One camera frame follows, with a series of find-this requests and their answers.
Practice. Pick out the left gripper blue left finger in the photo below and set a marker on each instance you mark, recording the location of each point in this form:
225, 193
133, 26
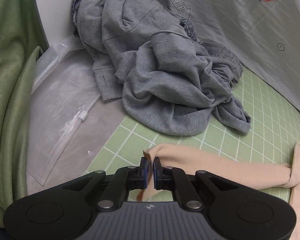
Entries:
138, 176

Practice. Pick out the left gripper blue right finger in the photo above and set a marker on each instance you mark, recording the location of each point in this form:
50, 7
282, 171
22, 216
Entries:
162, 176

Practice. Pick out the peach beige garment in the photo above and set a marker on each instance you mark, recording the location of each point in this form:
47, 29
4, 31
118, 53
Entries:
255, 175

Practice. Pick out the clear plastic zipper bag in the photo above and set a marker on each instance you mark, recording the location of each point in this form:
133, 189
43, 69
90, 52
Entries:
63, 92

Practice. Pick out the grey sweatshirt pile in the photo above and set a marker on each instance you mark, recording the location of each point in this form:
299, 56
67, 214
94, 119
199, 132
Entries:
165, 80

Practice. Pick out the green grid bed sheet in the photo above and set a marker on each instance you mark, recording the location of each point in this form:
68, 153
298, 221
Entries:
275, 129

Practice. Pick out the grey printed duvet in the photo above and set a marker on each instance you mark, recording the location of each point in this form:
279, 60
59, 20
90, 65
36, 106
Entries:
264, 34

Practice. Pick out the green curtain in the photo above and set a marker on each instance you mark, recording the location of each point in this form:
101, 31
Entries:
21, 44

